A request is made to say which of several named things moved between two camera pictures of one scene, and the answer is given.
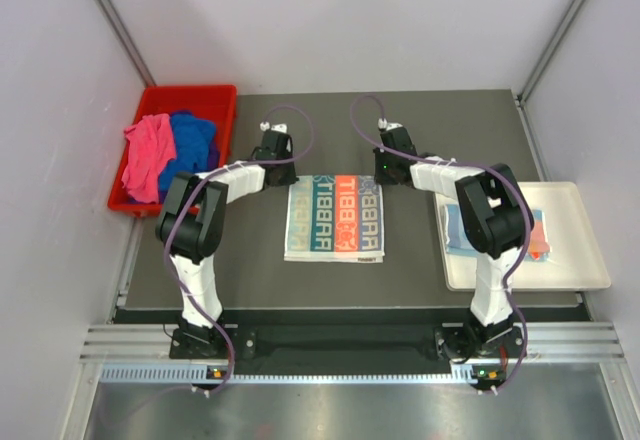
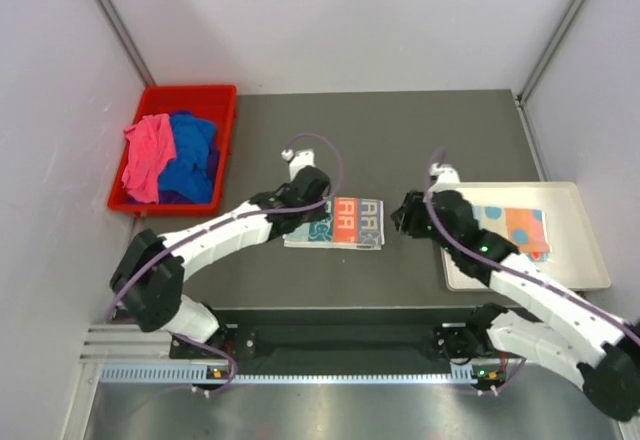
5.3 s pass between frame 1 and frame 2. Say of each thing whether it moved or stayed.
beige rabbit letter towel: moved
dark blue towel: stayed
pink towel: stayed
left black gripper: moved
